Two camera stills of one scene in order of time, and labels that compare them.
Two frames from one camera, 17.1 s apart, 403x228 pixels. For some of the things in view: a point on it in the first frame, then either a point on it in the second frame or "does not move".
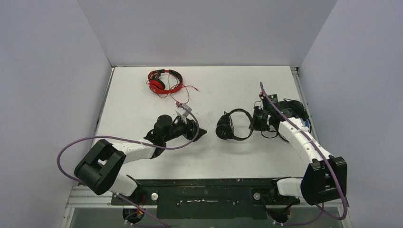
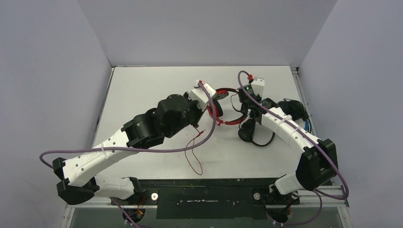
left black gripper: x=191 y=128 -> x=198 y=111
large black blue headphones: x=294 y=108 does not move
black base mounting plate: x=207 y=199 does not move
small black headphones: x=224 y=129 -> x=246 y=133
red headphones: x=157 y=85 -> x=215 y=107
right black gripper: x=258 y=118 -> x=247 y=102
